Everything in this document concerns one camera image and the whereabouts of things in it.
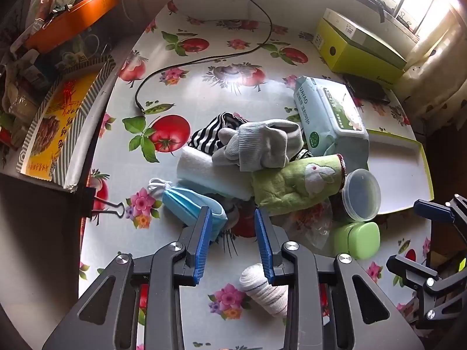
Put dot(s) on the window frame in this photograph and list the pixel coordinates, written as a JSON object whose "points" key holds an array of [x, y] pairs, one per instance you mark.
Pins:
{"points": [[396, 5]]}

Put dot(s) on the black phone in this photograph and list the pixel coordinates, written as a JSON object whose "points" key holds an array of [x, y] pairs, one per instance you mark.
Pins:
{"points": [[366, 87]]}

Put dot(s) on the grey socks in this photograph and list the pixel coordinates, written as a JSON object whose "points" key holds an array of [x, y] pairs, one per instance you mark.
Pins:
{"points": [[292, 135]]}

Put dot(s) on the yellow printed cardboard box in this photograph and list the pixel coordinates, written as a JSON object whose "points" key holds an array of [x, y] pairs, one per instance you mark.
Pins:
{"points": [[54, 124]]}

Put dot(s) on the pile of plastic packets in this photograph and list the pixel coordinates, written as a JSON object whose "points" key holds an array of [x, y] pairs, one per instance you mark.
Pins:
{"points": [[18, 94]]}

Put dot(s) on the green rabbit towel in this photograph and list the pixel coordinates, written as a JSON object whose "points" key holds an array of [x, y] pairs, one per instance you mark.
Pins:
{"points": [[292, 186]]}

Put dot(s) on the brown wooden cabinet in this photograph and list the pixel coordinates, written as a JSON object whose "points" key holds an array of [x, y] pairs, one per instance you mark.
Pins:
{"points": [[445, 153]]}

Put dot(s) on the blue face mask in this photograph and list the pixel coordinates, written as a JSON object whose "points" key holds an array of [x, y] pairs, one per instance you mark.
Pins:
{"points": [[189, 204]]}

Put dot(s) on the clear round plastic container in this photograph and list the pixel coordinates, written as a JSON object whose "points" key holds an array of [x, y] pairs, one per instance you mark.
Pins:
{"points": [[359, 195]]}

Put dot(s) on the clear plastic bag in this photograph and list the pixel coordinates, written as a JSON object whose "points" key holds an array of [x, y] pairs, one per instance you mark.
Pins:
{"points": [[310, 226]]}

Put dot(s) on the floral printed tablecloth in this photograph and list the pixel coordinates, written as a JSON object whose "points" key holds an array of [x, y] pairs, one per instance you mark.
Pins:
{"points": [[204, 91]]}

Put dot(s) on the white and green flat box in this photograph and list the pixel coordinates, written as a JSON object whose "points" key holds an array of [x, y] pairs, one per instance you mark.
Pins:
{"points": [[365, 32]]}

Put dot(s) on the yellow-green cardboard box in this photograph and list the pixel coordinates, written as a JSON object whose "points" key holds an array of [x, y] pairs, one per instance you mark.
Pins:
{"points": [[350, 56]]}

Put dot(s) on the black binder clip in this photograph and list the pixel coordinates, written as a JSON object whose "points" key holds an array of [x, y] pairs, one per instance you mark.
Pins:
{"points": [[85, 200]]}

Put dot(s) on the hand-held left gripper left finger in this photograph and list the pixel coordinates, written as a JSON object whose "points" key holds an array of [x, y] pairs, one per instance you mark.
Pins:
{"points": [[204, 240]]}

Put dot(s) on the yellow-green box lid tray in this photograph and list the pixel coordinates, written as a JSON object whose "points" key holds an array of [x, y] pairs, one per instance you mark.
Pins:
{"points": [[397, 167]]}

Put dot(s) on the wet wipes pack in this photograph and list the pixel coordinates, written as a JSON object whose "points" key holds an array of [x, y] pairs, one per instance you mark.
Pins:
{"points": [[328, 116]]}

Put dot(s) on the orange tray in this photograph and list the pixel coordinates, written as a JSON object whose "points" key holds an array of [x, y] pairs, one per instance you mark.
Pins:
{"points": [[73, 22]]}

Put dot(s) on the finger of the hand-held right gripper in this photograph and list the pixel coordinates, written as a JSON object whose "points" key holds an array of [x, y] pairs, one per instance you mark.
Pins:
{"points": [[412, 268], [434, 211]]}

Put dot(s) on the cream dotted curtain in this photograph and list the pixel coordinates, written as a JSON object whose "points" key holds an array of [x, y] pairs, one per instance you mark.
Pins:
{"points": [[437, 87]]}

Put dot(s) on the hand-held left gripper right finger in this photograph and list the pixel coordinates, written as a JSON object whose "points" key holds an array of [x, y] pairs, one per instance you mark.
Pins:
{"points": [[263, 240]]}

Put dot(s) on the light green soap box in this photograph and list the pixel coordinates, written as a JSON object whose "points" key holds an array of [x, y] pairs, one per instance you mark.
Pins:
{"points": [[355, 240]]}

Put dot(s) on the white cloth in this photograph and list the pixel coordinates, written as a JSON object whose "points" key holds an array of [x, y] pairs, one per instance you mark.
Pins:
{"points": [[204, 173]]}

